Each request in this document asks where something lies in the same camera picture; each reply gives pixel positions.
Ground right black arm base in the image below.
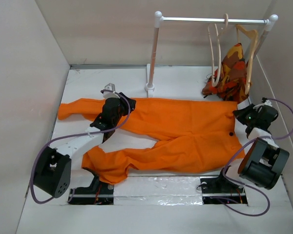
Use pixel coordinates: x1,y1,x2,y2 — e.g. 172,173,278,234
196,169,248,205

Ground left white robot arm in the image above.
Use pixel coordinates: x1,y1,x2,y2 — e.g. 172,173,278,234
29,89,136,204

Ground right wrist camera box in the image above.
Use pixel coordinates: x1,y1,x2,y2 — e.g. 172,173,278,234
253,97,272,110

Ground light wooden hanger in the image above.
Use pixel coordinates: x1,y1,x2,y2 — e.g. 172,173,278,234
207,13,229,87

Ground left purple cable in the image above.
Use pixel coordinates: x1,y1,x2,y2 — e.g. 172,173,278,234
29,89,131,205

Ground tan wooden hanger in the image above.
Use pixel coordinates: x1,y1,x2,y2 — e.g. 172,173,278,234
235,24,258,96

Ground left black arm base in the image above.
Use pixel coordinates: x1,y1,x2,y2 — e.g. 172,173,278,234
67,170,114,205

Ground white clothes rack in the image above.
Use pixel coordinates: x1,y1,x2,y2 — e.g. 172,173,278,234
145,11,278,97

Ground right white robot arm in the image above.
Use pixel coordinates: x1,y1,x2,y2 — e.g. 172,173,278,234
233,104,290,190

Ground camouflage orange garment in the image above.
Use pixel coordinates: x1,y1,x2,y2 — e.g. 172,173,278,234
202,43,248,103

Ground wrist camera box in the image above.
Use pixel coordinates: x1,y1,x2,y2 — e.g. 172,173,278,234
253,97,272,110
102,83,117,99

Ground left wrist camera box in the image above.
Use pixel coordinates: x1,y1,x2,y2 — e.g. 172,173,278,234
102,83,117,99

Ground orange trousers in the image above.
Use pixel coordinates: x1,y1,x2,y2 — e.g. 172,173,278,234
57,97,246,185

